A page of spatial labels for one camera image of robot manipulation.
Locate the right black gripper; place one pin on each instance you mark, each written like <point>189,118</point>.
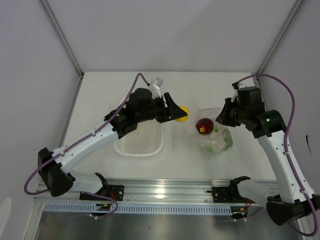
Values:
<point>223,117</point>

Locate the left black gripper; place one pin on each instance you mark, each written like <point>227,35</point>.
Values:
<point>173,111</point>

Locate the red apple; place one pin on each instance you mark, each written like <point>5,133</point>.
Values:
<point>204,126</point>

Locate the clear zip top bag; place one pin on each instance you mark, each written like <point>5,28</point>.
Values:
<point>211,113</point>

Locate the green lettuce head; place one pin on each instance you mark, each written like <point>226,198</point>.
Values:
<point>219,140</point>

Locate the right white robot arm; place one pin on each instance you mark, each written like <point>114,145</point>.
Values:
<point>295,198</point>

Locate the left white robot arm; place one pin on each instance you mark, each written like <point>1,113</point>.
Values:
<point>56,168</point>

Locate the white perforated plastic basket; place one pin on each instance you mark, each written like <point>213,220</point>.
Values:
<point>147,140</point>

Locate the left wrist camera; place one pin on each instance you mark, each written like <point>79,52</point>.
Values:
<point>154,88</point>

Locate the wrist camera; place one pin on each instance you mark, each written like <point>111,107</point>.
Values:
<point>236,86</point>
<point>154,88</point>

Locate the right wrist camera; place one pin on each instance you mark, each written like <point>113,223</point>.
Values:
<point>236,86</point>

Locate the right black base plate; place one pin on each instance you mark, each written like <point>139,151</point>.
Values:
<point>223,195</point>

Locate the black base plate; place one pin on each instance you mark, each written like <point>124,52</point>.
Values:
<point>115,192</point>
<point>223,195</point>

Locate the aluminium mounting rail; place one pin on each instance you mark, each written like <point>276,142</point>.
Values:
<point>160,191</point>

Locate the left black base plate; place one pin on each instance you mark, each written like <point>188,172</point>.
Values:
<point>115,192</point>

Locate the right aluminium frame post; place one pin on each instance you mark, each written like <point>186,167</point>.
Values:
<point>281,35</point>

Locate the aluminium frame post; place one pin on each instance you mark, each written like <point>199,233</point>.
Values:
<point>281,35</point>
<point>53,21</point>

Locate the white slotted cable duct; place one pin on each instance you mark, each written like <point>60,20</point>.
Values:
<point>132,208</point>

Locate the left aluminium frame post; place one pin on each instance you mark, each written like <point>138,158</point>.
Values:
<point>53,21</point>

